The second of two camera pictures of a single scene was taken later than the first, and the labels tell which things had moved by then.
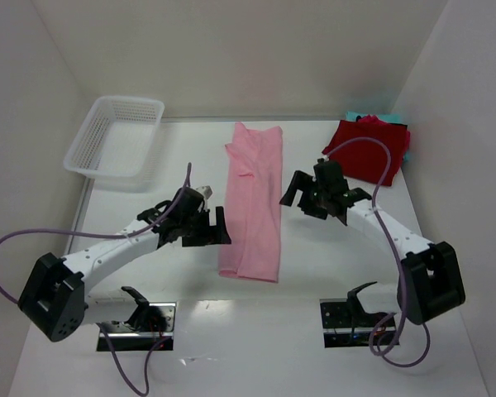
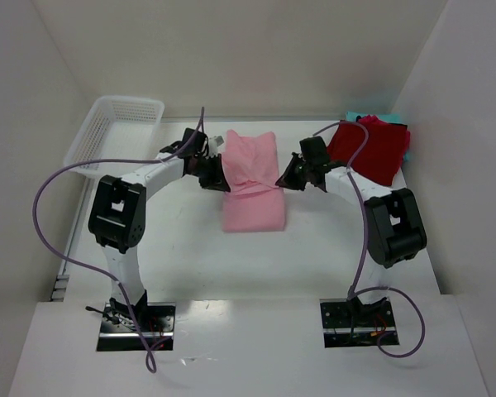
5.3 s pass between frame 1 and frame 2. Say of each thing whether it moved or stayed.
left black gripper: moved
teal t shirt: stayed
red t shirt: stayed
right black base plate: stayed
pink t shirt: moved
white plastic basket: stayed
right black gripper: moved
